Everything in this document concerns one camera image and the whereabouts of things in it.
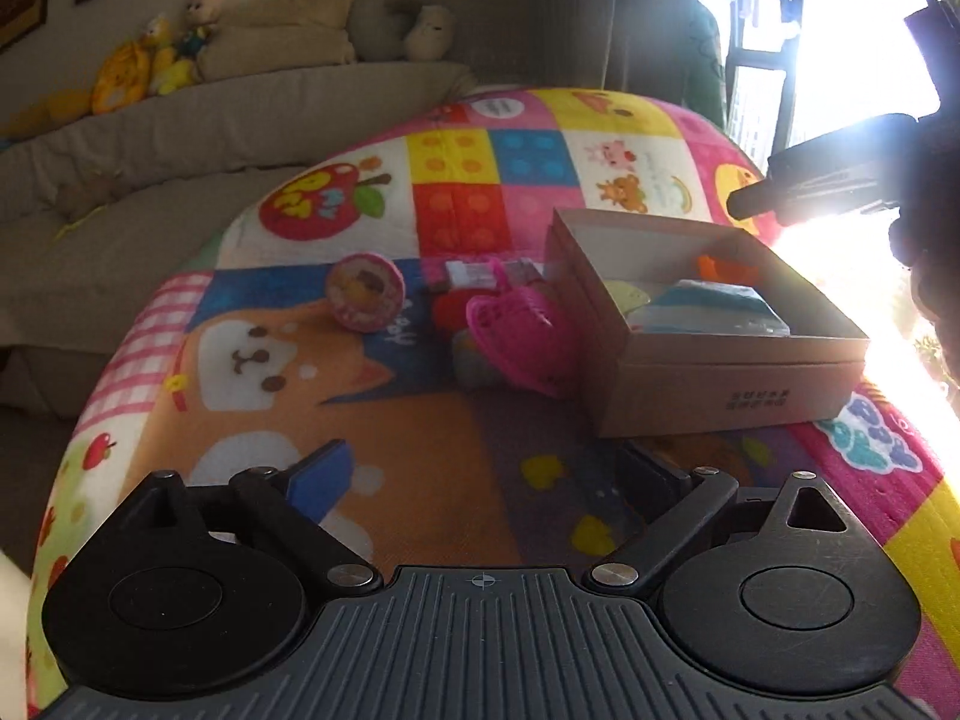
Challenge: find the beige sofa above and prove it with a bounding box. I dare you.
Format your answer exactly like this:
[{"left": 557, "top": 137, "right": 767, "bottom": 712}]
[{"left": 0, "top": 60, "right": 481, "bottom": 421}]

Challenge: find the grey curtain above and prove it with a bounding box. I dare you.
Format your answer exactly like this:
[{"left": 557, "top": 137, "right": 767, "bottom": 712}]
[{"left": 600, "top": 0, "right": 702, "bottom": 98}]

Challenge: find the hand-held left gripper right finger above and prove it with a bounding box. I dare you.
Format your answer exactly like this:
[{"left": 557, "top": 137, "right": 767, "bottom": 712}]
[{"left": 589, "top": 441, "right": 852, "bottom": 593}]

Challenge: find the round pink cartoon tin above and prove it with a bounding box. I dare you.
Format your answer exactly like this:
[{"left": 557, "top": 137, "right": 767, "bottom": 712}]
[{"left": 325, "top": 253, "right": 407, "bottom": 334}]

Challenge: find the pale yellow-green item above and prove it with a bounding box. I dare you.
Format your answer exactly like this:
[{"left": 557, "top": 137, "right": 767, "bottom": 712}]
[{"left": 604, "top": 279, "right": 653, "bottom": 316}]

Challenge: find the white pink striped packet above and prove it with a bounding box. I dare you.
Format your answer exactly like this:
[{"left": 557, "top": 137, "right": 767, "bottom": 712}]
[{"left": 442, "top": 261, "right": 496, "bottom": 292}]

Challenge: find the yellow duck plush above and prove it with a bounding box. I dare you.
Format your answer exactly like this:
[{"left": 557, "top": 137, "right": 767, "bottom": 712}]
[{"left": 146, "top": 11, "right": 200, "bottom": 97}]

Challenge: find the colourful cartoon play mat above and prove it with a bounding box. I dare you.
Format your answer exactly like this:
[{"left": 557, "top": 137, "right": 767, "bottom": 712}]
[{"left": 26, "top": 86, "right": 960, "bottom": 720}]

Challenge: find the beige pillow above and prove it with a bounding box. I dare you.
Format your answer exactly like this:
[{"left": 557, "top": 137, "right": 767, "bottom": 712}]
[
  {"left": 196, "top": 24, "right": 357, "bottom": 82},
  {"left": 225, "top": 0, "right": 357, "bottom": 31}
]

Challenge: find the orange plastic item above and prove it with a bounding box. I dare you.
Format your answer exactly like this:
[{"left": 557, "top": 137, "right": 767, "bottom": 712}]
[{"left": 694, "top": 251, "right": 758, "bottom": 282}]

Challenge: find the white plush toy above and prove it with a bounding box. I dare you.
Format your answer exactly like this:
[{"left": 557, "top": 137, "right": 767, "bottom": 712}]
[{"left": 405, "top": 4, "right": 456, "bottom": 62}]

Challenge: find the red round container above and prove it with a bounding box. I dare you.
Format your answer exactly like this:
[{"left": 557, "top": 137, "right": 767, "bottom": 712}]
[{"left": 429, "top": 289, "right": 481, "bottom": 335}]

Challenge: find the teal white striped box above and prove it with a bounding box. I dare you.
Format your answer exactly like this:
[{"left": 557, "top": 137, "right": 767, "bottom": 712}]
[{"left": 641, "top": 279, "right": 792, "bottom": 338}]

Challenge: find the green printed cloth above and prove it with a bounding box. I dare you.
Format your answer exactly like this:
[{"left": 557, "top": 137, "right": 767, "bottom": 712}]
[{"left": 679, "top": 0, "right": 727, "bottom": 128}]

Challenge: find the small brown plush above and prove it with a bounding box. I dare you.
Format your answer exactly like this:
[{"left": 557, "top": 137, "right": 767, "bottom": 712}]
[{"left": 56, "top": 169, "right": 125, "bottom": 222}]

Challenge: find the red haired doll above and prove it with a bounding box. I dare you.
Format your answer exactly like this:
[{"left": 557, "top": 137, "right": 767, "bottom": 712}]
[{"left": 176, "top": 0, "right": 226, "bottom": 61}]

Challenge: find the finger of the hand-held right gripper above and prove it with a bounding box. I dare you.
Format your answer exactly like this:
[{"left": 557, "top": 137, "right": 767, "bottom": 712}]
[{"left": 726, "top": 114, "right": 912, "bottom": 226}]

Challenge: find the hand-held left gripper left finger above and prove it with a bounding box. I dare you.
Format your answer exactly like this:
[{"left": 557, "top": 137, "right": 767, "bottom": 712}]
[{"left": 142, "top": 441, "right": 383, "bottom": 593}]

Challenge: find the grey neck pillow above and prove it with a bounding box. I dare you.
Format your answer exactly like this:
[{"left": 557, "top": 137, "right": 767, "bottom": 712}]
[{"left": 349, "top": 0, "right": 425, "bottom": 61}]

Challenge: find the yellow cushion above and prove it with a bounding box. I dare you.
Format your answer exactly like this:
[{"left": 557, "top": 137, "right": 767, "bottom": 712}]
[{"left": 0, "top": 90, "right": 98, "bottom": 140}]

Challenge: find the pink plastic basket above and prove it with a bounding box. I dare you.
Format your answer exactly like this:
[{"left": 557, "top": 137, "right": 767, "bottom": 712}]
[{"left": 465, "top": 259, "right": 575, "bottom": 398}]

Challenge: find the yellow plush bag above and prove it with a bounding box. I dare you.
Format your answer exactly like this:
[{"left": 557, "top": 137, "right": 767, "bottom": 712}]
[{"left": 90, "top": 41, "right": 151, "bottom": 115}]

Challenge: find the grey yellow soft item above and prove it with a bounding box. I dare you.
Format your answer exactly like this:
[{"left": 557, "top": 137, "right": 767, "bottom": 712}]
[{"left": 450, "top": 331, "right": 511, "bottom": 391}]

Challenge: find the brown cardboard box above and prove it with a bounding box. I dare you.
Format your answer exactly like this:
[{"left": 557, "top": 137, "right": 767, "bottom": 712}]
[{"left": 544, "top": 206, "right": 871, "bottom": 437}]

